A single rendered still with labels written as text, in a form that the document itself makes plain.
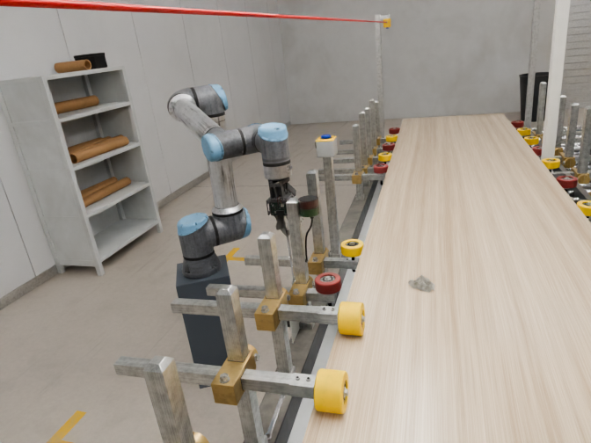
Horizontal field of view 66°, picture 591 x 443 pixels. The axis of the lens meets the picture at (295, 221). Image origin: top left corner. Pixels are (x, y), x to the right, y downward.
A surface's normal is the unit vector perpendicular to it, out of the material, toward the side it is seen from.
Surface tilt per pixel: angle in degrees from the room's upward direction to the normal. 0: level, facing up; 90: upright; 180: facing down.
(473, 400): 0
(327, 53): 90
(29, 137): 90
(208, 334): 90
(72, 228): 90
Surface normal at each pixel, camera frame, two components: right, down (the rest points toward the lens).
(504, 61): -0.29, 0.38
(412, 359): -0.11, -0.92
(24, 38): 0.95, 0.01
